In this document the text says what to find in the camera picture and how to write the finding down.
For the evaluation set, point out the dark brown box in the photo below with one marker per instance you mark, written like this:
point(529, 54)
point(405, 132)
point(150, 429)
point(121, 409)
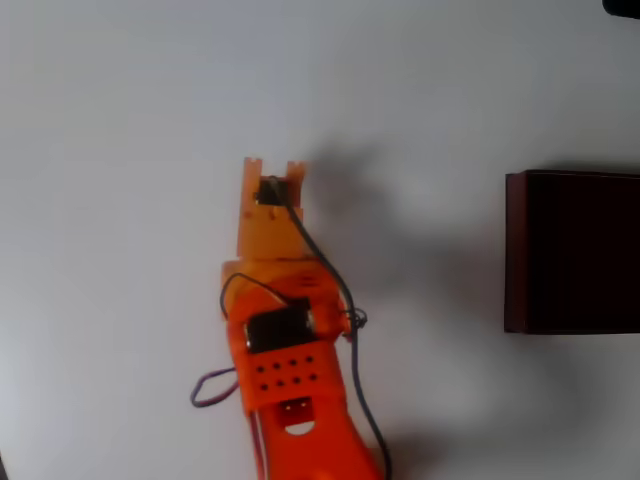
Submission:
point(575, 252)

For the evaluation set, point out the black object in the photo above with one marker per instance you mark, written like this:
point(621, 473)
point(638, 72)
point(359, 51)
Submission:
point(624, 8)

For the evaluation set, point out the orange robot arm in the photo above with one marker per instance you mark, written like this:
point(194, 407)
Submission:
point(290, 350)

